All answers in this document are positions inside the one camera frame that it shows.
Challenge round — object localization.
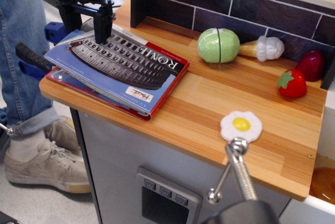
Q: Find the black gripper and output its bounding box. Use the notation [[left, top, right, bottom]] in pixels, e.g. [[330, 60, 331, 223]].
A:
[[57, 0, 115, 44]]

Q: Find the grey toy kitchen cabinet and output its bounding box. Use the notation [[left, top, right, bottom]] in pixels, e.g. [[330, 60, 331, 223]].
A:
[[69, 107, 292, 224]]

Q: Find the near beige sneaker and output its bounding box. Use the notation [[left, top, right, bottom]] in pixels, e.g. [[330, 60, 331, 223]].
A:
[[4, 139, 91, 194]]

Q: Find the grey oven control panel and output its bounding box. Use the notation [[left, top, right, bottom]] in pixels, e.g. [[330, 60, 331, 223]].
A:
[[137, 167, 203, 224]]

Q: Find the small metal clamp knob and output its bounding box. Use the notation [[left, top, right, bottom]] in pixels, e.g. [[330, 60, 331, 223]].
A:
[[0, 124, 15, 136]]

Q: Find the metal clamp screw handle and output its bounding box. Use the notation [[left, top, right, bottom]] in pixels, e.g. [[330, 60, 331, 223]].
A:
[[207, 137, 258, 204]]

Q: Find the Rome picture book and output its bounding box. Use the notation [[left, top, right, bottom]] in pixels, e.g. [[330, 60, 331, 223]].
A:
[[44, 19, 189, 121]]

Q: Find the red toy strawberry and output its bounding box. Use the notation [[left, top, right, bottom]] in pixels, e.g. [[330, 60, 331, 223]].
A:
[[277, 69, 307, 97]]

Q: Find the far beige sneaker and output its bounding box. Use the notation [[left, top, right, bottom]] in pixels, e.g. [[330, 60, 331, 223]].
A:
[[43, 116, 82, 156]]

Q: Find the toy fried egg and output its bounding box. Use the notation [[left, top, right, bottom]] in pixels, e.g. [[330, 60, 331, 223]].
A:
[[220, 111, 263, 143]]

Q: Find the toy ice cream cone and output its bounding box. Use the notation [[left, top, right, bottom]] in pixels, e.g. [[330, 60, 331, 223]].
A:
[[239, 36, 285, 62]]

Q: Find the green toy cabbage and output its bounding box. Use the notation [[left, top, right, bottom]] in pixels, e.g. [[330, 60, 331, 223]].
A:
[[197, 28, 240, 63]]

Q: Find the blue black bar clamp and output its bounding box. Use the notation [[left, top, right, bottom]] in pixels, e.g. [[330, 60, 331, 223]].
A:
[[15, 22, 69, 80]]

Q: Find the blue jeans leg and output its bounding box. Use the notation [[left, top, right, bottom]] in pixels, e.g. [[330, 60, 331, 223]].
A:
[[1, 0, 59, 139]]

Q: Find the dark red toy fruit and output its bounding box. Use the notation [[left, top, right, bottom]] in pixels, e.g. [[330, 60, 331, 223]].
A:
[[296, 50, 326, 82]]

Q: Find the beige sneaker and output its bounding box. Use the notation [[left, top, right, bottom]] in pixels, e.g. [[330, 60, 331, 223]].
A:
[[4, 139, 91, 194], [43, 116, 82, 156]]

